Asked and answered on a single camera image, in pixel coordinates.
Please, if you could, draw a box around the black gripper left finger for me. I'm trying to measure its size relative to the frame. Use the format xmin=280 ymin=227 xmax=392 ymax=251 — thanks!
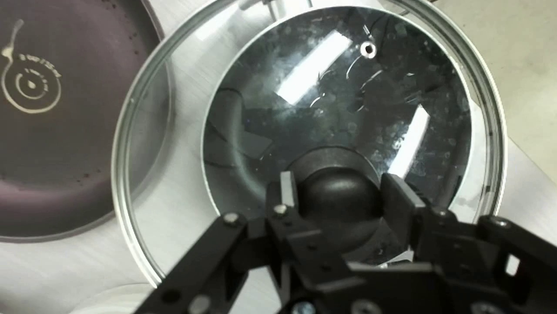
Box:
xmin=134 ymin=167 xmax=350 ymax=314

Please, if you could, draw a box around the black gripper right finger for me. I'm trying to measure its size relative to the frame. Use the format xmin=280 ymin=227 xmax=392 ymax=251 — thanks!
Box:
xmin=380 ymin=171 xmax=557 ymax=314

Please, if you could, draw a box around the glass lid with black knob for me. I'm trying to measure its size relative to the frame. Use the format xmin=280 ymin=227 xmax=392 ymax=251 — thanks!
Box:
xmin=110 ymin=0 xmax=510 ymax=290

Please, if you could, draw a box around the dark frying pan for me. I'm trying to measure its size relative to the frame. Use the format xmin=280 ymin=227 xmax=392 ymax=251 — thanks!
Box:
xmin=0 ymin=0 xmax=176 ymax=242

